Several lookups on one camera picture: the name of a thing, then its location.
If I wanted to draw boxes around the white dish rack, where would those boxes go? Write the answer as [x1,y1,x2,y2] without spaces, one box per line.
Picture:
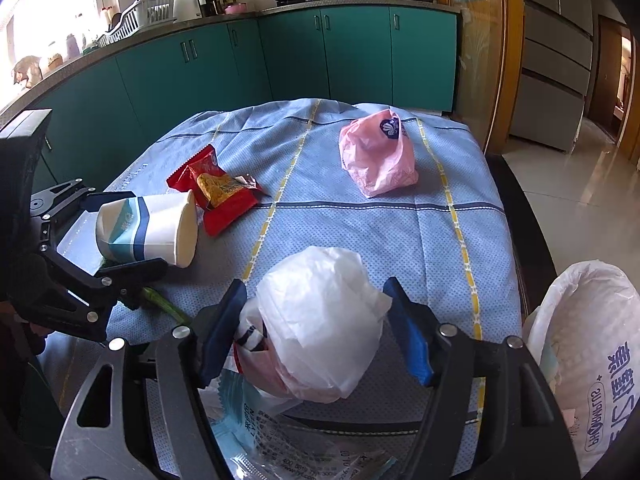
[98,0,175,48]

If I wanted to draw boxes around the clear printed plastic bag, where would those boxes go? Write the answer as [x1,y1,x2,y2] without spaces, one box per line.
[198,370,396,479]

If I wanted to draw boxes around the white plastic trash bag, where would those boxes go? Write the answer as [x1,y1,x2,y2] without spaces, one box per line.
[523,260,639,474]

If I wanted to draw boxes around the white blue paper cup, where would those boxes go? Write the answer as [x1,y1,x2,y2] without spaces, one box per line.
[96,191,198,268]

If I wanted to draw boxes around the pink small container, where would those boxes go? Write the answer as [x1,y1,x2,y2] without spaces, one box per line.
[224,2,247,15]

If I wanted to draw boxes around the red snack wrapper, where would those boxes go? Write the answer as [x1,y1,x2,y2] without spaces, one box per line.
[166,144,267,237]

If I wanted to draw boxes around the pink plastic bag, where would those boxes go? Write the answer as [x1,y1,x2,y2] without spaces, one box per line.
[338,108,419,198]

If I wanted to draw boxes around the teal kitchen cabinets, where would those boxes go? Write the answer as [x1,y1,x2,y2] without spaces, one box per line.
[1,1,460,190]

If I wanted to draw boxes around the blue checked tablecloth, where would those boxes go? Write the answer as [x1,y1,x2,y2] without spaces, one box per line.
[54,96,524,478]

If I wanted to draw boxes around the wooden glass door frame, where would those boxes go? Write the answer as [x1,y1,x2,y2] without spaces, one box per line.
[438,0,524,154]

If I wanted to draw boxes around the silver refrigerator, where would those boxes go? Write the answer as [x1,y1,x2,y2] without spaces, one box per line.
[510,0,593,152]

